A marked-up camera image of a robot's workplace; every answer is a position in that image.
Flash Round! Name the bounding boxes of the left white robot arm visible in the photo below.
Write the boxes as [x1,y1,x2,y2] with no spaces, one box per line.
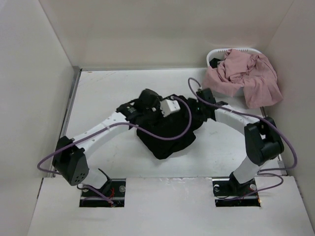
[53,89,162,196]

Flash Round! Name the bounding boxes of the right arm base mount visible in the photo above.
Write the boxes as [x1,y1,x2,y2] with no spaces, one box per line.
[212,178,261,207]

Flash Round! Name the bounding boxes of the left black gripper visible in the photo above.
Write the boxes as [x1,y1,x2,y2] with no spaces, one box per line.
[144,98,172,130]

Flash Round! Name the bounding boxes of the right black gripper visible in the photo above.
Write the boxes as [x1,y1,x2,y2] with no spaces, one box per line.
[183,97,208,122]

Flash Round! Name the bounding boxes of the black trousers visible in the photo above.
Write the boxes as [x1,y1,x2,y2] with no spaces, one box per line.
[115,93,212,160]

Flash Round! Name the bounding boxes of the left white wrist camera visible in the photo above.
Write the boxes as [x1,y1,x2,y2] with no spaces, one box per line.
[160,99,181,117]

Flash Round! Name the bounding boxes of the pink trousers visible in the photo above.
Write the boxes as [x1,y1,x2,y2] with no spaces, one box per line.
[202,49,283,109]

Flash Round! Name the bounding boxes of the white laundry basket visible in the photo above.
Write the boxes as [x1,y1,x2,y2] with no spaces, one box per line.
[206,47,261,98]

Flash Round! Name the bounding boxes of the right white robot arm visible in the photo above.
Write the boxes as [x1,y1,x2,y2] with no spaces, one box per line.
[194,89,284,195]

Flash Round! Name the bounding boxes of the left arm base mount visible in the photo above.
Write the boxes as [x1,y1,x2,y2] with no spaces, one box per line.
[77,178,126,208]

